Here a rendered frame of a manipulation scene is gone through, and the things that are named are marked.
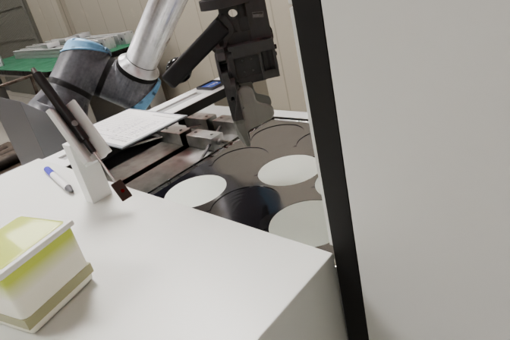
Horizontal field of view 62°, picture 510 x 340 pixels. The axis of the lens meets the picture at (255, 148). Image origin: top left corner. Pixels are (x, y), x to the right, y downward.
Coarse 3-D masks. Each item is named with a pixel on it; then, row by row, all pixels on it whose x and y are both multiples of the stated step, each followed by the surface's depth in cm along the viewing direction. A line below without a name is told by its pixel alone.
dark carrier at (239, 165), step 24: (240, 144) 80; (264, 144) 78; (288, 144) 75; (312, 144) 73; (216, 168) 72; (240, 168) 70; (240, 192) 63; (264, 192) 62; (288, 192) 60; (312, 192) 59; (240, 216) 57; (264, 216) 56
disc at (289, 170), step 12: (288, 156) 71; (300, 156) 70; (312, 156) 69; (264, 168) 68; (276, 168) 67; (288, 168) 67; (300, 168) 66; (312, 168) 65; (264, 180) 65; (276, 180) 64; (288, 180) 63; (300, 180) 62
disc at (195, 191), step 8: (200, 176) 71; (208, 176) 70; (216, 176) 70; (176, 184) 70; (184, 184) 69; (192, 184) 69; (200, 184) 68; (208, 184) 67; (216, 184) 67; (224, 184) 66; (168, 192) 68; (176, 192) 67; (184, 192) 67; (192, 192) 66; (200, 192) 66; (208, 192) 65; (216, 192) 65; (176, 200) 65; (184, 200) 64; (192, 200) 64; (200, 200) 63; (208, 200) 63
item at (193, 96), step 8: (216, 88) 98; (184, 96) 97; (192, 96) 97; (200, 96) 94; (168, 104) 94; (176, 104) 94; (184, 104) 91; (168, 112) 88; (64, 152) 79; (48, 160) 76; (56, 160) 75; (64, 160) 74
